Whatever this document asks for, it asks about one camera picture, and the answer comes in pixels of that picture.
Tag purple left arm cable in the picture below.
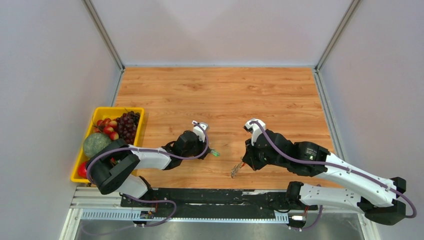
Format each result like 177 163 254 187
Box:
85 124 210 229

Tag yellow plastic tray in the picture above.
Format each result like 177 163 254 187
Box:
70 106 145 184

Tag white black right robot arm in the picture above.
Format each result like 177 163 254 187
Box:
242 128 407 226

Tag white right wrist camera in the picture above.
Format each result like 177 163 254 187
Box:
243 118 266 145

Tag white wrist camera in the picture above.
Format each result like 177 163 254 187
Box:
243 118 266 145
192 120 209 143

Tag purple grape bunch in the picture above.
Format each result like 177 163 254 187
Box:
115 111 141 145

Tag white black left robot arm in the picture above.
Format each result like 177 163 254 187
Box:
85 127 211 207

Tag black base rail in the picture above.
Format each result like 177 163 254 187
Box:
120 188 306 220

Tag green melon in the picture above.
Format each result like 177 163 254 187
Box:
82 133 112 159

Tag small red peaches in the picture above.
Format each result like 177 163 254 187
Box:
92 118 119 141

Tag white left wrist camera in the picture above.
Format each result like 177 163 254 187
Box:
192 120 209 143

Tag red apple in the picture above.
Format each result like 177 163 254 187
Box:
77 161 88 179

